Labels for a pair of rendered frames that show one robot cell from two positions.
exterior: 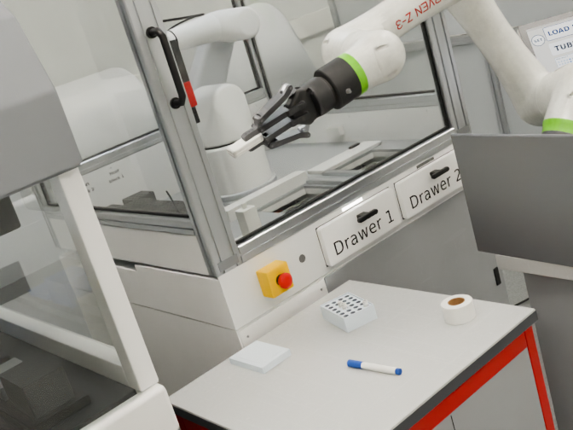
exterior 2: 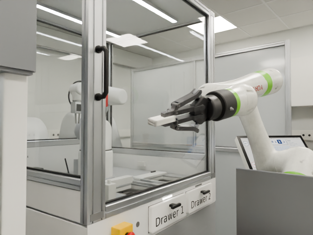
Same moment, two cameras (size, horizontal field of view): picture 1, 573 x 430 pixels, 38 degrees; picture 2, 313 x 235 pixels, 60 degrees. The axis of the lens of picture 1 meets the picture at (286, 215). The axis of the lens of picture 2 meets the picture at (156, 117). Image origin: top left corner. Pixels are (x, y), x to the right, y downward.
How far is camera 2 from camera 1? 103 cm
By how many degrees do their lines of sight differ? 25
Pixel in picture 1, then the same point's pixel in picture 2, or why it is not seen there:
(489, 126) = not seen: hidden behind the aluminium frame
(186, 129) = (98, 116)
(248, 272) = (106, 226)
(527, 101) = (267, 162)
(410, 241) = (186, 227)
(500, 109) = not seen: hidden behind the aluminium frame
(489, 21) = (256, 117)
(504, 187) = (268, 204)
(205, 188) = (98, 159)
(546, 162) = (307, 193)
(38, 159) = not seen: outside the picture
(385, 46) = (251, 92)
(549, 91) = (285, 158)
